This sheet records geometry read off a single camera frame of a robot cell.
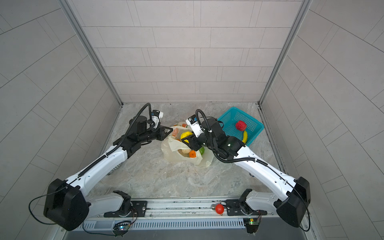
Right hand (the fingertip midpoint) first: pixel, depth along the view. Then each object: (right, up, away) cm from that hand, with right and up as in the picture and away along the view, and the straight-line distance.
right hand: (186, 138), depth 69 cm
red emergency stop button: (+16, -33, 0) cm, 37 cm away
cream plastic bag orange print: (-5, -4, -4) cm, 7 cm away
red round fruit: (+34, +4, +27) cm, 43 cm away
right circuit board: (+31, -39, -1) cm, 50 cm away
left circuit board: (-28, -38, -5) cm, 48 cm away
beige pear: (-1, -10, +17) cm, 20 cm away
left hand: (-6, +4, +7) cm, 10 cm away
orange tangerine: (+2, -12, +16) cm, 20 cm away
